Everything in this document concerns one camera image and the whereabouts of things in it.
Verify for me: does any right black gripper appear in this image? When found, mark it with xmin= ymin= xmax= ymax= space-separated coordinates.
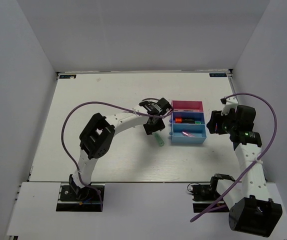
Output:
xmin=206 ymin=108 xmax=238 ymax=135

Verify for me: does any orange highlighter marker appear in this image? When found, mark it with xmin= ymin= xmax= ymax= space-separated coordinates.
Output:
xmin=175 ymin=117 xmax=195 ymax=124

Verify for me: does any green correction tape case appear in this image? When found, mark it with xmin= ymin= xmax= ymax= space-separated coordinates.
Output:
xmin=154 ymin=132 xmax=165 ymax=147

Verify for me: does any pink correction tape case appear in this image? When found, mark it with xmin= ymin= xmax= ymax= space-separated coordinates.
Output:
xmin=181 ymin=131 xmax=195 ymax=138

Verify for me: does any green capped black pen refill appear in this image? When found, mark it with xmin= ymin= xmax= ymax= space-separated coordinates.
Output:
xmin=175 ymin=109 xmax=195 ymax=113

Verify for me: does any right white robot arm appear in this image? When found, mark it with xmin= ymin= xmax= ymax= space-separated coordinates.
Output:
xmin=206 ymin=105 xmax=283 ymax=238

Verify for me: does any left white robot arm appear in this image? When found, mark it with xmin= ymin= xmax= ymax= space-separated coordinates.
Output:
xmin=69 ymin=98 xmax=173 ymax=200

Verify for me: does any pink storage bin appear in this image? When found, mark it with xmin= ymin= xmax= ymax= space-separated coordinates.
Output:
xmin=171 ymin=100 xmax=204 ymax=113

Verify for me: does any dark blue storage bin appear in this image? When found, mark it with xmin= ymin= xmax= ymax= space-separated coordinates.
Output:
xmin=169 ymin=111 xmax=205 ymax=125

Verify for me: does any light blue storage bin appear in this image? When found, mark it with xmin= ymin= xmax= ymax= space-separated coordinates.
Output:
xmin=169 ymin=123 xmax=207 ymax=145

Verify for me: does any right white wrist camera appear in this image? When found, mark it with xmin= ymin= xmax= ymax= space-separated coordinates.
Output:
xmin=220 ymin=96 xmax=239 ymax=116

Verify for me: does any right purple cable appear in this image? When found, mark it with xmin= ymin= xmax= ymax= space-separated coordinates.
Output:
xmin=190 ymin=93 xmax=277 ymax=223

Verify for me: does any purple cable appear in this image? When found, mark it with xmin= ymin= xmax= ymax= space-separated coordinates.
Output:
xmin=61 ymin=97 xmax=177 ymax=213
xmin=190 ymin=93 xmax=277 ymax=223

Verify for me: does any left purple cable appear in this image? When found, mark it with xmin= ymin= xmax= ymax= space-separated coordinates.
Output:
xmin=61 ymin=97 xmax=177 ymax=213

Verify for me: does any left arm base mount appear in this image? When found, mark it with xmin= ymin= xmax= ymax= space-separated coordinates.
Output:
xmin=56 ymin=184 xmax=102 ymax=213

